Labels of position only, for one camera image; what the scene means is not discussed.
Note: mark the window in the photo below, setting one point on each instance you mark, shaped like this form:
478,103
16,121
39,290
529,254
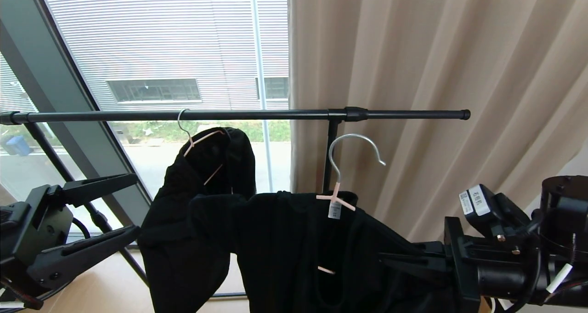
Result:
161,37

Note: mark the beige curtain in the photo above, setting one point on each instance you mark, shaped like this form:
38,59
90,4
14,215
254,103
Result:
413,51

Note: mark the black garment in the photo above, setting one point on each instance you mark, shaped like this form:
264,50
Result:
285,248

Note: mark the black clothes rack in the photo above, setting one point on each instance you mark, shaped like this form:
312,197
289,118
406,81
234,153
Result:
275,115

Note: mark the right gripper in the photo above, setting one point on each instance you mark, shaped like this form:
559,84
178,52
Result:
496,267

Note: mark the pink clothes hanger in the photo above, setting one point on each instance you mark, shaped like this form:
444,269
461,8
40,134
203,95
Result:
334,166
202,137

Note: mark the black shorts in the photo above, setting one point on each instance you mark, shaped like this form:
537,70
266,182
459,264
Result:
183,239

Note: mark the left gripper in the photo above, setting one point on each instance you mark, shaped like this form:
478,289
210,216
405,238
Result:
36,235

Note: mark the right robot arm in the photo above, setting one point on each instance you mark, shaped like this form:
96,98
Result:
565,212

